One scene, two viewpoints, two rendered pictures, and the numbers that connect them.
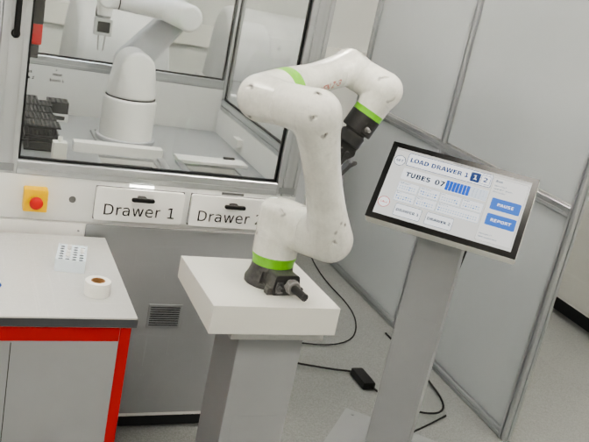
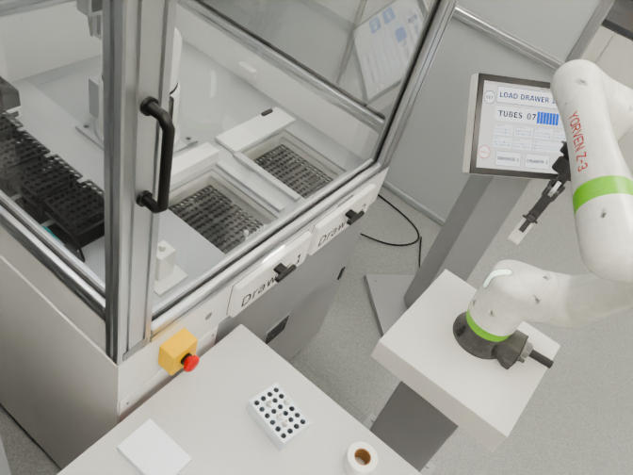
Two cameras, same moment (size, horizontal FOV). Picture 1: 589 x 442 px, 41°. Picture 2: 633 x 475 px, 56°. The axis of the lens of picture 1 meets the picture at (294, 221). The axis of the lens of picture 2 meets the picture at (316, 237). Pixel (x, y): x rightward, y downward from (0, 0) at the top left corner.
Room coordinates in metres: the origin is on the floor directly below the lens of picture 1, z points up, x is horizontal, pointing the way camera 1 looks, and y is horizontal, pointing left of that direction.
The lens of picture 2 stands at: (1.66, 1.11, 2.00)
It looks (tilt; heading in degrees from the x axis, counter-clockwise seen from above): 43 degrees down; 319
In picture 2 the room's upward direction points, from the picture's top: 19 degrees clockwise
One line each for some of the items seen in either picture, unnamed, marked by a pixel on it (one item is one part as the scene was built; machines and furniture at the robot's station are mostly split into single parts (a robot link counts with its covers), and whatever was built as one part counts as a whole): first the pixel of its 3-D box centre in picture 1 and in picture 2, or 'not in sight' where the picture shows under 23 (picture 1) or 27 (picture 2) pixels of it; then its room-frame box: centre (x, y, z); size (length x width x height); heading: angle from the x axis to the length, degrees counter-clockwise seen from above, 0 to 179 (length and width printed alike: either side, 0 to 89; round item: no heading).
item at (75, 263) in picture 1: (71, 258); (278, 415); (2.16, 0.62, 0.78); 0.12 x 0.08 x 0.04; 15
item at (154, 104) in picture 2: (18, 5); (156, 163); (2.29, 0.89, 1.45); 0.05 x 0.03 x 0.19; 25
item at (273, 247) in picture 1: (282, 232); (509, 299); (2.15, 0.03, 0.99); 0.16 x 0.13 x 0.19; 60
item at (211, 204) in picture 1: (230, 212); (342, 218); (2.61, 0.22, 0.87); 0.29 x 0.02 x 0.11; 115
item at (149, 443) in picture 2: not in sight; (154, 453); (2.17, 0.89, 0.77); 0.13 x 0.09 x 0.02; 25
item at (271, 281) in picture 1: (279, 279); (503, 340); (2.11, 0.01, 0.87); 0.26 x 0.15 x 0.06; 31
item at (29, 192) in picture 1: (35, 199); (178, 352); (2.33, 0.80, 0.88); 0.07 x 0.05 x 0.07; 115
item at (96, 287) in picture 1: (97, 287); (360, 460); (2.00, 0.49, 0.78); 0.07 x 0.07 x 0.04
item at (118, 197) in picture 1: (139, 205); (271, 272); (2.48, 0.51, 0.87); 0.29 x 0.02 x 0.11; 115
